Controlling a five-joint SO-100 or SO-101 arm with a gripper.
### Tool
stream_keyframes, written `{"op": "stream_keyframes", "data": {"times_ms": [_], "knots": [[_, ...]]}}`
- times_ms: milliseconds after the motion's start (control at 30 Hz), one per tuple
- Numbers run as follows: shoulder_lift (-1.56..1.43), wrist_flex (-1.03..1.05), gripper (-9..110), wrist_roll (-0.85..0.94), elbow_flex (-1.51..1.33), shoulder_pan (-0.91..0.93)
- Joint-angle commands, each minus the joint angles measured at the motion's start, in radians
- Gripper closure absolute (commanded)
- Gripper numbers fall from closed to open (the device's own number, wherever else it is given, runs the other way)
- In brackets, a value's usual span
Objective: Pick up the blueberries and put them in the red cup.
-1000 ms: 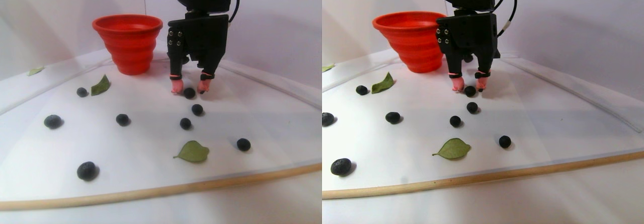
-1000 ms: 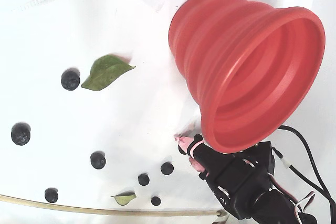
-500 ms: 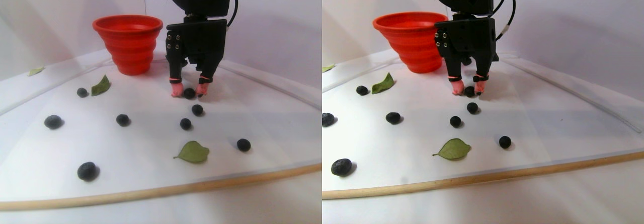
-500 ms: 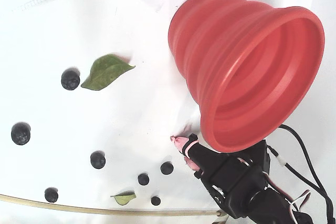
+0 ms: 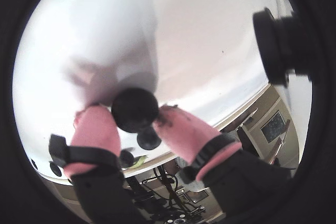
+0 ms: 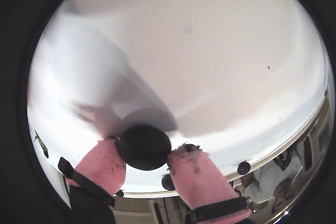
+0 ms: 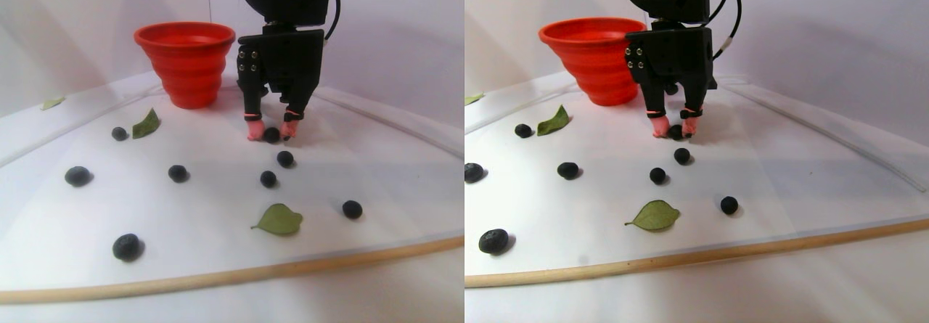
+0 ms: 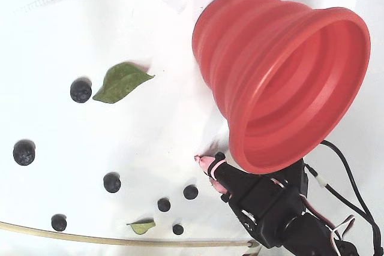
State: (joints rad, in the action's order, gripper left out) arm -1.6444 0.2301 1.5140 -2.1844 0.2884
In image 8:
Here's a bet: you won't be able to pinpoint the thick black cable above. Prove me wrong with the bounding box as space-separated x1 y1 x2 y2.
319 140 384 256

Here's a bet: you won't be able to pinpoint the red collapsible silicone cup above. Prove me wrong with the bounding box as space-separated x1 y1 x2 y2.
191 0 371 175

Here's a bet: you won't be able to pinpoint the oval green leaf with stem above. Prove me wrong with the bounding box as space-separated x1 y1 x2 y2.
126 218 157 236

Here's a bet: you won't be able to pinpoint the large dark green leaf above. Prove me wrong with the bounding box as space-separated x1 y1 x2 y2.
92 61 155 104

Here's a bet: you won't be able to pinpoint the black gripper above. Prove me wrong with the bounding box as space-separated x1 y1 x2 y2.
194 151 310 249

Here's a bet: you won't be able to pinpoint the red white black servo wires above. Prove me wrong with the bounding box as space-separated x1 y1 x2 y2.
299 193 357 256

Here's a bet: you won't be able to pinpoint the black cable with white connector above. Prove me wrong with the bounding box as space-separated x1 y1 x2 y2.
303 162 379 256

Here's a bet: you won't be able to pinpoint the thin wooden stick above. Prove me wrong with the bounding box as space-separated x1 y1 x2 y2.
0 221 261 248

